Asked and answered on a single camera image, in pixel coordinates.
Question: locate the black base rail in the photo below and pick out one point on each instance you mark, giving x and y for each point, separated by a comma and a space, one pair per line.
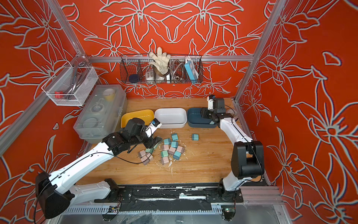
181, 197

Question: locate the light blue box in basket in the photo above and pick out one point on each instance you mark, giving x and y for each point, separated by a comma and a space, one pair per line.
191, 70

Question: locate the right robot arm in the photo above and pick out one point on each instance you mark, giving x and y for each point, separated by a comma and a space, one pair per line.
247, 162

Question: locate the white power strip in basket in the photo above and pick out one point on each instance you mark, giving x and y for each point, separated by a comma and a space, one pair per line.
149, 76

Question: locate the green plug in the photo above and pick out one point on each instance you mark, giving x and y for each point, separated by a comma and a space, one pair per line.
164, 153
149, 150

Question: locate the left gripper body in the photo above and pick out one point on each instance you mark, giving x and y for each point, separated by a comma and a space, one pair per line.
150, 143

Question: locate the white rubber glove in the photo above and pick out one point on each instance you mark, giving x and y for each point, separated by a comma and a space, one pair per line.
160, 60

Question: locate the dark blue storage box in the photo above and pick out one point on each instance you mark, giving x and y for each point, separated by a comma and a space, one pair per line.
195, 120

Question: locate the white wire basket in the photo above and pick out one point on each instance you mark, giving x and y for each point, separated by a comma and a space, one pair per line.
75, 81

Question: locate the clear plastic lidded container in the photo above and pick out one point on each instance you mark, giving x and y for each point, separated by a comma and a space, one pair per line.
102, 113

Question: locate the black wire basket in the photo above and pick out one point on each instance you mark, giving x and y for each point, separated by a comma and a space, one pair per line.
133, 69

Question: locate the red object in basket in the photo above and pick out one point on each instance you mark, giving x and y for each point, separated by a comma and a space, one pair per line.
59, 94

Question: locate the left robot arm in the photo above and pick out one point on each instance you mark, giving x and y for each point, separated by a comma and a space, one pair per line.
57, 191

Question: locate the yellow storage box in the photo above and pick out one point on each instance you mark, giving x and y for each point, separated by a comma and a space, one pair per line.
146, 115

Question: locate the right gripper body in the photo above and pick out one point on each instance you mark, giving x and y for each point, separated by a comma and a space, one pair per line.
209, 114

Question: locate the blue plug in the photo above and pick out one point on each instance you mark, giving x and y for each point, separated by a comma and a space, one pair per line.
174, 144
167, 141
195, 137
175, 137
177, 155

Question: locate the white storage box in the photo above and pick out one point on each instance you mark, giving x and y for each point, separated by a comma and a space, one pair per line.
171, 117

